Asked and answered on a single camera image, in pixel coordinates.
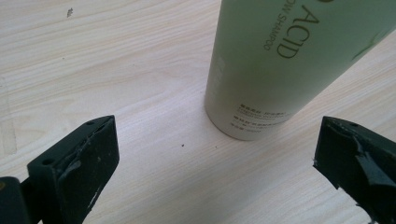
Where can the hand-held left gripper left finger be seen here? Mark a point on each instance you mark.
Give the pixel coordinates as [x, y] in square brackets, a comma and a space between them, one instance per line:
[74, 174]

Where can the pale green shampoo bottle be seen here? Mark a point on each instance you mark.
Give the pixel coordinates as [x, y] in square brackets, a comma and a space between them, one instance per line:
[274, 62]

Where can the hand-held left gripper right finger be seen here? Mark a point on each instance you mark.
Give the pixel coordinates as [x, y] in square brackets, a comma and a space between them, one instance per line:
[358, 161]

